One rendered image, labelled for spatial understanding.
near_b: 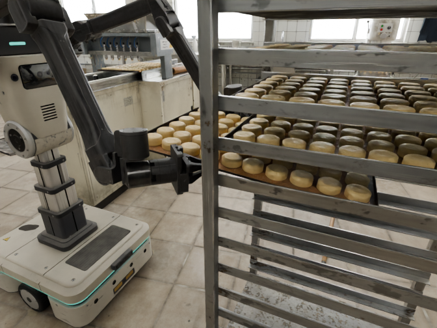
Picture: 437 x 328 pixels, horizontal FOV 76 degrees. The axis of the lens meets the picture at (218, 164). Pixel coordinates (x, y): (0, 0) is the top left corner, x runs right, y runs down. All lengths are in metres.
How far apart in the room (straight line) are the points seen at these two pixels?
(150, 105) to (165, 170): 1.81
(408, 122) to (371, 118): 0.05
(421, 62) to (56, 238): 1.49
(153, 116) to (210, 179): 1.83
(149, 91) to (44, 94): 1.19
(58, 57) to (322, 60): 0.53
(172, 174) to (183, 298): 1.00
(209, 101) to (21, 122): 0.89
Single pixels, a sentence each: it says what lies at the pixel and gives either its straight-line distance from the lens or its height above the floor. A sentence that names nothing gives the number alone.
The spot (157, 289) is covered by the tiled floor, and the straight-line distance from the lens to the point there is 1.60.
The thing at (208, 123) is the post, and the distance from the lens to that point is 0.58.
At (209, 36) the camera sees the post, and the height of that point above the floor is 1.18.
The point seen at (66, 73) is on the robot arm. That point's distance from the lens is 0.71.
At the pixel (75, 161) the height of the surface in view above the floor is 0.42.
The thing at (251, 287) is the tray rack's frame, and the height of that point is 0.15.
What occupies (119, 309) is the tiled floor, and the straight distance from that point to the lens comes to 1.57.
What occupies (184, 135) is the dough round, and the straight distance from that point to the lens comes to 0.79.
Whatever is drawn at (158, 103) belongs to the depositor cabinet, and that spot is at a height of 0.67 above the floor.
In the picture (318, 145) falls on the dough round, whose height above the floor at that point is 0.97.
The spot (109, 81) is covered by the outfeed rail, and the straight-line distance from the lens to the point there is 2.16.
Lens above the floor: 1.18
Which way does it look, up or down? 25 degrees down
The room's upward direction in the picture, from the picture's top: straight up
